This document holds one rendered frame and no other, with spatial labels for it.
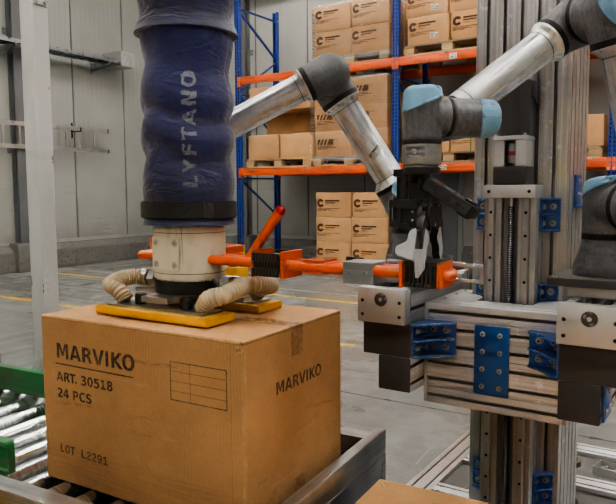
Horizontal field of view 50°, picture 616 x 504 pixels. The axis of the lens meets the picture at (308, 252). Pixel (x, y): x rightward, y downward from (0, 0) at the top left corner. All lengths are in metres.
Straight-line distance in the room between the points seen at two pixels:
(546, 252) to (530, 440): 0.50
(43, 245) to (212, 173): 3.04
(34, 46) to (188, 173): 3.13
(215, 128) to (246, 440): 0.68
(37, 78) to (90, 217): 7.86
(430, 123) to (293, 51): 10.60
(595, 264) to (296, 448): 0.79
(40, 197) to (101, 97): 8.19
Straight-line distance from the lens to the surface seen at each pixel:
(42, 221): 4.48
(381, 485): 1.67
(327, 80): 1.82
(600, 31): 1.52
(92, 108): 12.41
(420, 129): 1.28
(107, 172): 12.51
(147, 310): 1.54
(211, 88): 1.54
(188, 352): 1.39
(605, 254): 1.65
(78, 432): 1.69
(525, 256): 1.80
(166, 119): 1.53
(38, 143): 4.49
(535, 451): 1.98
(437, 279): 1.26
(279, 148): 10.22
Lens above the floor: 1.24
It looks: 5 degrees down
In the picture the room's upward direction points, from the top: straight up
